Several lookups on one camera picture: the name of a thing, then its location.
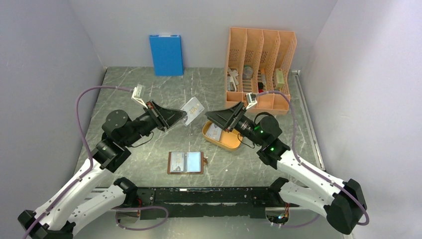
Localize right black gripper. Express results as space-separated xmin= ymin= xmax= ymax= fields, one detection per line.
xmin=206 ymin=101 xmax=264 ymax=146

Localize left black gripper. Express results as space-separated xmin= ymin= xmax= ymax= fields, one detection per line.
xmin=122 ymin=99 xmax=187 ymax=146

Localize white VIP card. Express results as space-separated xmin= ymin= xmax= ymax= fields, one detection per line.
xmin=181 ymin=97 xmax=205 ymax=126
xmin=169 ymin=152 xmax=187 ymax=173

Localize brown leather card holder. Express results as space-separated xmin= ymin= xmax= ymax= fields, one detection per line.
xmin=167 ymin=152 xmax=208 ymax=175

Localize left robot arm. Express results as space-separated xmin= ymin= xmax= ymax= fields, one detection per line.
xmin=18 ymin=101 xmax=187 ymax=239

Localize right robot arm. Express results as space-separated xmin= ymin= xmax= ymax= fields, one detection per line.
xmin=205 ymin=102 xmax=369 ymax=235

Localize orange oval tray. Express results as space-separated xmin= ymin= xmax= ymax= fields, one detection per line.
xmin=202 ymin=121 xmax=243 ymax=151

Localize white parts in organizer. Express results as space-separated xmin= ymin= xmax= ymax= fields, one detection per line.
xmin=227 ymin=68 xmax=242 ymax=92

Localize red orange item in organizer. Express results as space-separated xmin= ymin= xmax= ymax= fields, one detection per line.
xmin=257 ymin=68 xmax=266 ymax=93

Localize grey round item in organizer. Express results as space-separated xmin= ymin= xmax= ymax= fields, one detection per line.
xmin=242 ymin=65 xmax=254 ymax=80

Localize blue box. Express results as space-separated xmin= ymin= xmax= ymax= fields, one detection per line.
xmin=149 ymin=35 xmax=184 ymax=77

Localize green eraser in organizer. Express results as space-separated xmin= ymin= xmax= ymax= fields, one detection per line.
xmin=275 ymin=68 xmax=286 ymax=88

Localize orange desk file organizer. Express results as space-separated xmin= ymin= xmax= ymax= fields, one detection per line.
xmin=225 ymin=27 xmax=297 ymax=115

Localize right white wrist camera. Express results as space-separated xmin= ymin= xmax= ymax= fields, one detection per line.
xmin=245 ymin=92 xmax=257 ymax=110

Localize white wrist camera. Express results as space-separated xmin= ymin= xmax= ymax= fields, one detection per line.
xmin=131 ymin=84 xmax=147 ymax=108
xmin=245 ymin=92 xmax=257 ymax=110

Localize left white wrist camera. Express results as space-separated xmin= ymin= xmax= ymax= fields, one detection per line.
xmin=131 ymin=84 xmax=147 ymax=108

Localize black base frame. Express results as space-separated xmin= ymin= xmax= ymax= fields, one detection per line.
xmin=133 ymin=187 xmax=285 ymax=220

